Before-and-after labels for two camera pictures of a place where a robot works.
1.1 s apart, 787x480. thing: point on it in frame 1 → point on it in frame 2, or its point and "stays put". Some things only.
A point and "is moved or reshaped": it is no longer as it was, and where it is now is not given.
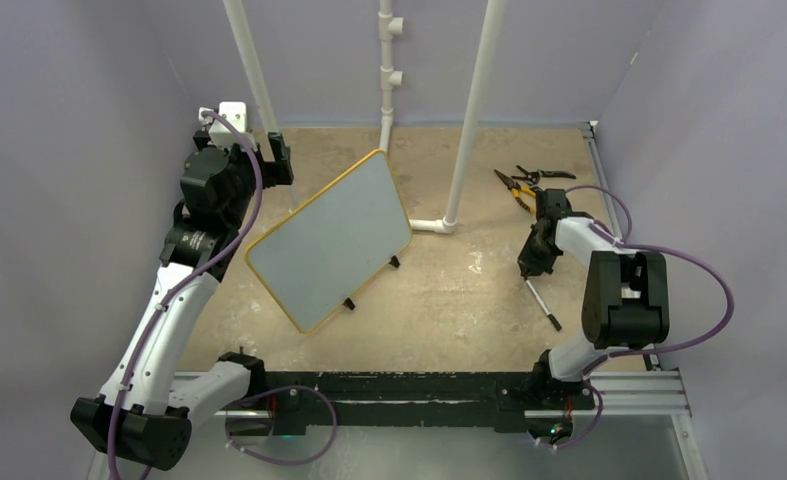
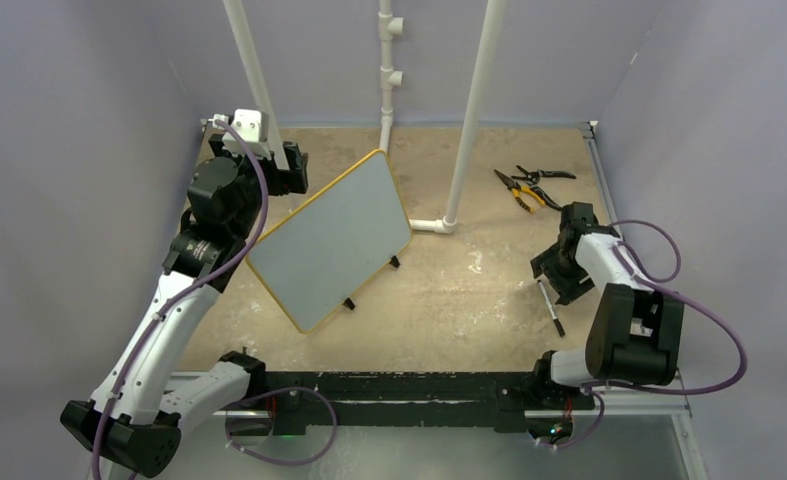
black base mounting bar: x=511 y=400 stays put
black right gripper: x=530 y=266 → x=568 y=288
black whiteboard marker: x=550 y=316 is moved or reshaped
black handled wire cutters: x=534 y=176 stays put
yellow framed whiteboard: x=328 y=253 stays put
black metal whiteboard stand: x=394 y=261 stays put
